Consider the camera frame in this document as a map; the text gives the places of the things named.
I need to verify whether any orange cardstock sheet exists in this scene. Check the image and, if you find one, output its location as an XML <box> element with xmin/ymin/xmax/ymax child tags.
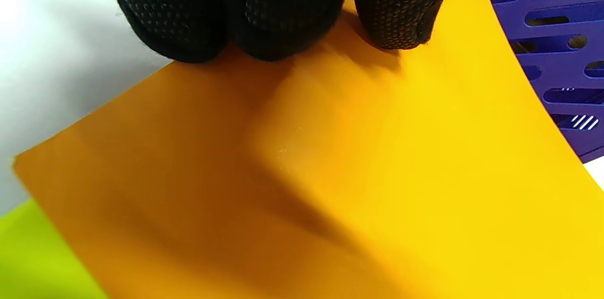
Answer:
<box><xmin>12</xmin><ymin>0</ymin><xmax>604</xmax><ymax>299</ymax></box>

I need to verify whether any person's left hand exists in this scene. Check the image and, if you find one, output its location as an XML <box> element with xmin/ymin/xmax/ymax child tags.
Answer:
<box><xmin>103</xmin><ymin>0</ymin><xmax>468</xmax><ymax>63</ymax></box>

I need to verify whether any blue perforated file holder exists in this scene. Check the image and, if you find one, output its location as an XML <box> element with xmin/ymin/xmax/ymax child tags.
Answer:
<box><xmin>477</xmin><ymin>0</ymin><xmax>604</xmax><ymax>164</ymax></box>

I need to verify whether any yellow cardstock sheet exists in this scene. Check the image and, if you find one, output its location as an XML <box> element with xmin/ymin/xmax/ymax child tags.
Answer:
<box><xmin>0</xmin><ymin>198</ymin><xmax>109</xmax><ymax>299</ymax></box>

